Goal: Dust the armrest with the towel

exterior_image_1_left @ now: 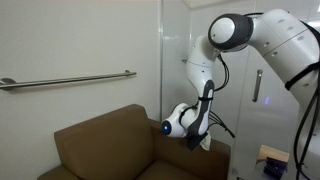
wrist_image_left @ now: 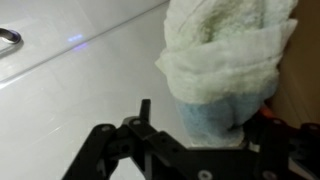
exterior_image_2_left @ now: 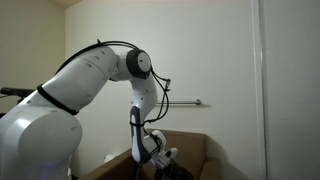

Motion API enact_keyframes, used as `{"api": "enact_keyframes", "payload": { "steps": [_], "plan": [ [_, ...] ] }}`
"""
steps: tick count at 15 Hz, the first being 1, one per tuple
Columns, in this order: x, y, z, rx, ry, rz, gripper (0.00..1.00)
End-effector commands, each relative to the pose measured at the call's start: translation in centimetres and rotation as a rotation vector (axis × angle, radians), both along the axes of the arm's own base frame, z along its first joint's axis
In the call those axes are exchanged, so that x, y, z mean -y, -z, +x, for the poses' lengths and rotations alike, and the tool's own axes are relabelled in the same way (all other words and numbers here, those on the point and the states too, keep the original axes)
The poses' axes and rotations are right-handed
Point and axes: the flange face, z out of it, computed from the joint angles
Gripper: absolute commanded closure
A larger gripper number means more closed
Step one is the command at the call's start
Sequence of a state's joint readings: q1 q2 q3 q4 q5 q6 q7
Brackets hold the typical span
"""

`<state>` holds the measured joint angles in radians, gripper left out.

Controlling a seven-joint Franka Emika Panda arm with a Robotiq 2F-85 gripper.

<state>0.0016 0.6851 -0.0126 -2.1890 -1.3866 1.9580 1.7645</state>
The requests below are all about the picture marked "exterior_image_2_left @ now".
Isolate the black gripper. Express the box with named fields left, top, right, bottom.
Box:
left=154, top=159, right=195, bottom=180

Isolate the brown armchair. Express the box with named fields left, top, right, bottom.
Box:
left=79, top=129, right=223, bottom=180

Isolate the white vertical corner trim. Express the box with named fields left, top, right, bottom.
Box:
left=251, top=0, right=268, bottom=180

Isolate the metal wall grab bar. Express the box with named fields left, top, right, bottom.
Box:
left=156, top=98, right=203, bottom=107

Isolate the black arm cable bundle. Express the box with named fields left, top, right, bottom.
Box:
left=54, top=39, right=172, bottom=180

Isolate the black strap around arm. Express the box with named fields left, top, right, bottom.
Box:
left=36, top=84, right=80, bottom=116

